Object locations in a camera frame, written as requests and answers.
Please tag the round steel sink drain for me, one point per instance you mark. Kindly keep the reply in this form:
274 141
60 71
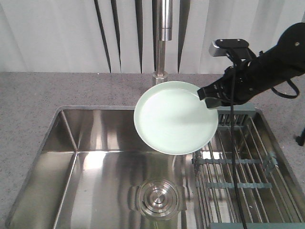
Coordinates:
157 199

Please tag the white pleated curtain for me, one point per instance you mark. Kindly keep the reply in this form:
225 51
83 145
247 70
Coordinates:
118 36

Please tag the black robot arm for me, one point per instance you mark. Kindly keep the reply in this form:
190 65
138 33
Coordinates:
251 75

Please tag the light green round plate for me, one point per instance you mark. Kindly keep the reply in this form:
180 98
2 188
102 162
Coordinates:
170 118

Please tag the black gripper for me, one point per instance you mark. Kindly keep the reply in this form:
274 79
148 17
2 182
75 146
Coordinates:
234 87

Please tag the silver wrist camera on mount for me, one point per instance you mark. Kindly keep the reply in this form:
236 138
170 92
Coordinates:
235 49

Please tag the steel kitchen faucet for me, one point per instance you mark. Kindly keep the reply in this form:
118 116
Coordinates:
164 20

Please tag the grey steel dish drying rack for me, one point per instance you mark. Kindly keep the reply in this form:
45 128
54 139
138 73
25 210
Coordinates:
242 179

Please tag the stainless steel sink basin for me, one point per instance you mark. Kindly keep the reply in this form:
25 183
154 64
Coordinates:
88 161

